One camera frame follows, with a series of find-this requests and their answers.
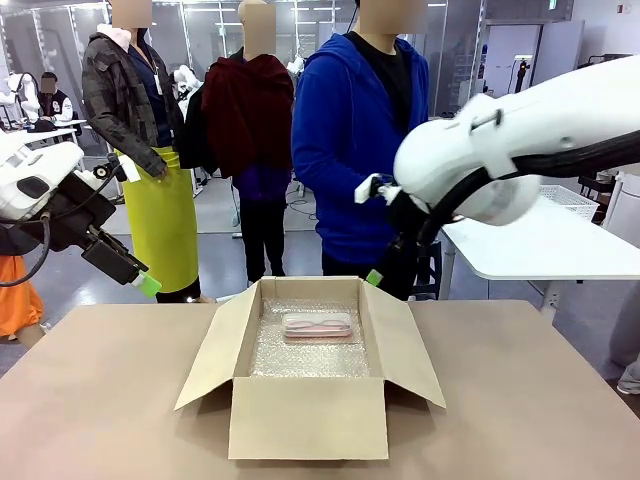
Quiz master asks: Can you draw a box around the bystander leg in grey trousers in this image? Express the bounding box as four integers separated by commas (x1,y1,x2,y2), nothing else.
608,294,640,397

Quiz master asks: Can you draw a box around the pink glasses case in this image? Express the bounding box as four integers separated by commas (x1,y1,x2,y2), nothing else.
280,312,354,343

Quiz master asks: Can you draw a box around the white side table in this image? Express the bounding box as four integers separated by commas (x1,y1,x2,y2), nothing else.
438,198,640,321

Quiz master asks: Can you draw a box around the seated person in varsity jacket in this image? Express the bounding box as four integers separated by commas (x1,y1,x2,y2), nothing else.
36,71,75,127

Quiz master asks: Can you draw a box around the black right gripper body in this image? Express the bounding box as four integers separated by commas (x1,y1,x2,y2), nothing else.
382,195,442,302

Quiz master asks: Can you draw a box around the mannequin with yellow skirt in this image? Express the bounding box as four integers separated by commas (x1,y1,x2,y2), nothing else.
80,0,202,305

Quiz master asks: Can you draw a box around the person in blue hoodie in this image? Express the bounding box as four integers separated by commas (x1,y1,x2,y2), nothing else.
290,0,432,302

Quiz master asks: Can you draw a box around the orange cloth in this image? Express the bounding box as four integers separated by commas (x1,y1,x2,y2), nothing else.
0,253,46,339

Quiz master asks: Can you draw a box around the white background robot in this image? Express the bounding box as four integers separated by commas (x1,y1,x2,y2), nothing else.
0,71,42,123

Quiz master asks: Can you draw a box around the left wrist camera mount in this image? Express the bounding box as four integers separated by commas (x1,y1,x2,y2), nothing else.
91,152,140,185

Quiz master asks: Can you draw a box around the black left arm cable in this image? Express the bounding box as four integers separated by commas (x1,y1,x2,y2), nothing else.
0,212,53,289

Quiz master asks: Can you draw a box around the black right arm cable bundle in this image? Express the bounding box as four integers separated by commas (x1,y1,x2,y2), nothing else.
418,135,640,247

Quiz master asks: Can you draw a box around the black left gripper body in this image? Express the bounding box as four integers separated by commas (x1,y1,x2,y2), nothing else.
45,169,117,253

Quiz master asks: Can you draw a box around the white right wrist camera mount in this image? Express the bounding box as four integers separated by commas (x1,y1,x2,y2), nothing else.
353,172,404,205

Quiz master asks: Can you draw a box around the open cardboard box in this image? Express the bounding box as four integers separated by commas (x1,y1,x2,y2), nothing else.
172,275,448,462

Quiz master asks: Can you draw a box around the white plastic basket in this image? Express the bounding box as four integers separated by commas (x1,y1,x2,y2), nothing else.
535,183,601,225

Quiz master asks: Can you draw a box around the clear bubble wrap sheet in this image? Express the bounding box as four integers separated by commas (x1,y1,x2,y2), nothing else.
248,297,372,380

